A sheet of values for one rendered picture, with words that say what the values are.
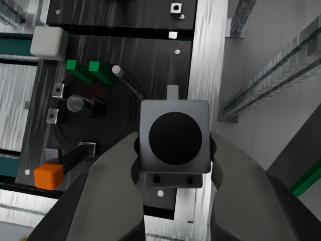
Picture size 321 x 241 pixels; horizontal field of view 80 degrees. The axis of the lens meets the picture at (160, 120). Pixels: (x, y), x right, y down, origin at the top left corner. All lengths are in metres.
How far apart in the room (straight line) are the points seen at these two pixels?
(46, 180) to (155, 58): 0.21
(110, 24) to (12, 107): 0.24
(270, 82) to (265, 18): 0.30
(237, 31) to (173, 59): 0.19
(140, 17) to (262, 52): 0.24
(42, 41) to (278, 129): 0.42
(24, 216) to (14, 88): 0.23
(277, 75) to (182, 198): 0.19
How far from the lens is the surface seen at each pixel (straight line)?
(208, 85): 0.29
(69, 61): 0.25
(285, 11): 0.50
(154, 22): 0.33
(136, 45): 0.31
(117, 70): 0.19
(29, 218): 0.38
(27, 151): 0.36
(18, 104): 0.45
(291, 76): 0.19
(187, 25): 0.32
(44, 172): 0.21
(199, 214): 0.30
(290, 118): 0.43
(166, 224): 0.30
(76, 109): 0.23
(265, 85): 0.20
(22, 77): 0.46
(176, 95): 0.17
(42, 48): 0.35
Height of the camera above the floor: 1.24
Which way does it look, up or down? 80 degrees down
